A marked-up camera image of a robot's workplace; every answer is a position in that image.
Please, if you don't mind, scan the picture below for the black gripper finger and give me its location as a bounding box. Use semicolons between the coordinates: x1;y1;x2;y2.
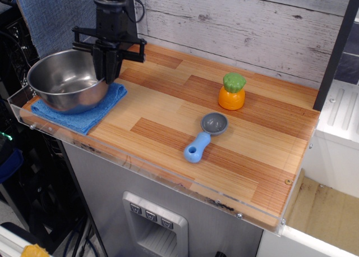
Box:
105;47;122;84
92;44;107;80

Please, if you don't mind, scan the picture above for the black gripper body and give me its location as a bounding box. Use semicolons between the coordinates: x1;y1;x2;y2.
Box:
72;0;146;62

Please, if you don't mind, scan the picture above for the stainless steel pot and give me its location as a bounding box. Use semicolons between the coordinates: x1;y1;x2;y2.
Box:
27;49;109;114

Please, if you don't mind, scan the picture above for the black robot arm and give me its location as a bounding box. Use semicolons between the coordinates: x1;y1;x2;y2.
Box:
72;0;147;85

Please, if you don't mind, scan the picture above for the orange green carrot shaker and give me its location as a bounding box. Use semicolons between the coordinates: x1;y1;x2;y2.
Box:
218;72;246;111

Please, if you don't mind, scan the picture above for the blue fabric panel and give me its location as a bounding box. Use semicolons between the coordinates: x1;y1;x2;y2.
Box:
16;0;96;58

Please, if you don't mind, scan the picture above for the blue folded cloth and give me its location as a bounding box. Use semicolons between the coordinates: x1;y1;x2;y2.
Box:
31;83;127;135

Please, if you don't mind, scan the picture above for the blue grey toy scoop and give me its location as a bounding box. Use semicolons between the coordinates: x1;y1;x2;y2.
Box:
183;112;229;163

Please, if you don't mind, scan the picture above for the silver toy fridge cabinet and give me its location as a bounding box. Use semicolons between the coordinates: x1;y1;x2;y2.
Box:
65;144;263;256

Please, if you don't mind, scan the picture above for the grey ice dispenser panel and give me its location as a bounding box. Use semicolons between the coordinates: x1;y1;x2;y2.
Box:
122;191;189;256

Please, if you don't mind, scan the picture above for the yellow object bottom left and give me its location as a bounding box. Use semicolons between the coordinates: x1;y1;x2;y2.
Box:
20;244;50;257

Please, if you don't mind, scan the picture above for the white toy sink unit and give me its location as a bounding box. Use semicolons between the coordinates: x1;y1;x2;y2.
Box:
257;80;358;256

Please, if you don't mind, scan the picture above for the black vertical post left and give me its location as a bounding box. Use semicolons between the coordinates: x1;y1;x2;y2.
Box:
122;1;138;40

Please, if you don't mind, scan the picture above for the black vertical post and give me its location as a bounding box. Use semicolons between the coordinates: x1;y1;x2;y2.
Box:
313;0;358;111
122;1;138;40

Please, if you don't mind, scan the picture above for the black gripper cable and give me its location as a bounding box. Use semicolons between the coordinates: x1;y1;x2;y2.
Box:
127;0;146;24

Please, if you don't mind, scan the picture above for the clear acrylic guard rail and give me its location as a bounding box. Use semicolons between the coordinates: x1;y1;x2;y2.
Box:
8;81;319;234

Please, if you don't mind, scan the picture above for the black vertical post right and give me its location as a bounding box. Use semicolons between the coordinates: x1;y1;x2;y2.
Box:
313;0;358;111

